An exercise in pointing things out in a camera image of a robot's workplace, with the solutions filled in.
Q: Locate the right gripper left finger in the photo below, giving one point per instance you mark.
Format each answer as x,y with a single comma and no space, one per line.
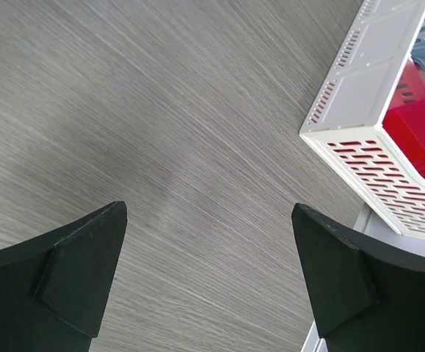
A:
54,288

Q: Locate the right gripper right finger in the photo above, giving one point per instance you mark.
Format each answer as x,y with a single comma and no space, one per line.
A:
373,293

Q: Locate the white file organizer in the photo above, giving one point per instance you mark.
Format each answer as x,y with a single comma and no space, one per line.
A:
344,124

